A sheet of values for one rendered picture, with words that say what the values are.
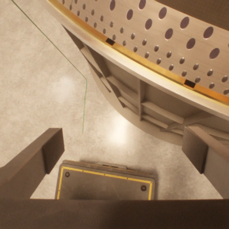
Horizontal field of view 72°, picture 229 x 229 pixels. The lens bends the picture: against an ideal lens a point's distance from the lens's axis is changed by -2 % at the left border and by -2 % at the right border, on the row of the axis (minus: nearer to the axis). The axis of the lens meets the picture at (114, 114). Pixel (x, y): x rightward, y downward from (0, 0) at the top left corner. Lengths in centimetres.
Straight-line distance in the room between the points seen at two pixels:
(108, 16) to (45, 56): 165
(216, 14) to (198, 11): 2
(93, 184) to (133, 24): 108
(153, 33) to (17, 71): 189
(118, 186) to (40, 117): 104
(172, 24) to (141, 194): 106
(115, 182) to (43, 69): 134
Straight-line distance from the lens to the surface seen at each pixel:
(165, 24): 30
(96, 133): 151
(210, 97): 31
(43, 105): 177
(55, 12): 44
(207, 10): 28
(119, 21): 33
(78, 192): 128
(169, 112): 69
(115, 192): 121
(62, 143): 17
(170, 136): 145
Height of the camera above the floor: 145
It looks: 78 degrees down
